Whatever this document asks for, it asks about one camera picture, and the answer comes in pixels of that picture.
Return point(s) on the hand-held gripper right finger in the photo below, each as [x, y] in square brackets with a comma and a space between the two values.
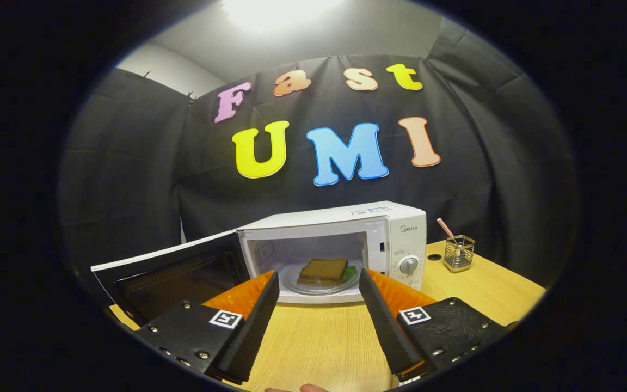
[387, 326]

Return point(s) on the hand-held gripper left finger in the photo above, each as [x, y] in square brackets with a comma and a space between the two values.
[253, 326]

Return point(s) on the brown bread sandwich with lettuce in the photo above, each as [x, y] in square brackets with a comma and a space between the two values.
[321, 269]

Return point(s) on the white microwave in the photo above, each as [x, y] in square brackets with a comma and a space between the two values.
[409, 228]

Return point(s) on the pink striped straw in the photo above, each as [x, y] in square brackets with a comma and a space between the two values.
[444, 226]

